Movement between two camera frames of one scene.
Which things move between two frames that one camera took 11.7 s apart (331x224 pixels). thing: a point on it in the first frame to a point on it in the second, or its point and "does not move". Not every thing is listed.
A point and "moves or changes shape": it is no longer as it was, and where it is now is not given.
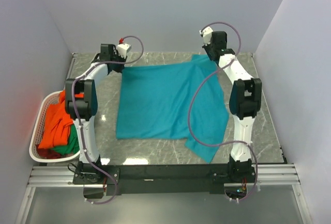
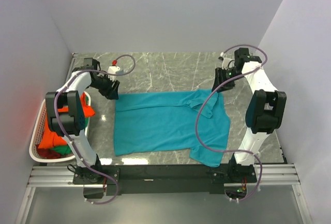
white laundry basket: x=45 y=99 does not move
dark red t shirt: x=48 y=153 does not move
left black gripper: x=116 y=54 to x=110 y=93
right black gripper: x=206 y=48 to x=219 y=78
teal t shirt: x=152 y=104 moves or changes shape
